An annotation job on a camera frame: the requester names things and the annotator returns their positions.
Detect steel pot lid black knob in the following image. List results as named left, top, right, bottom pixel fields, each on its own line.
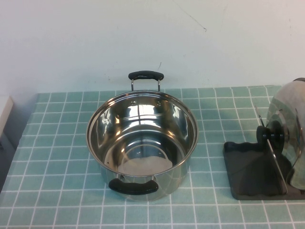
left=256, top=77, right=305, bottom=191

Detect teal tile-pattern tablecloth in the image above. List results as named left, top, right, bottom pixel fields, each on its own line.
left=0, top=85, right=305, bottom=229

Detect black lid rack wire dividers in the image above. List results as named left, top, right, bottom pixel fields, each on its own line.
left=223, top=104, right=305, bottom=200

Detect white board beige edge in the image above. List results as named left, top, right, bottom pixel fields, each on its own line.
left=0, top=95, right=19, bottom=153

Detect stainless steel pot black handles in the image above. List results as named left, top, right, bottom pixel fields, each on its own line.
left=86, top=70, right=199, bottom=201

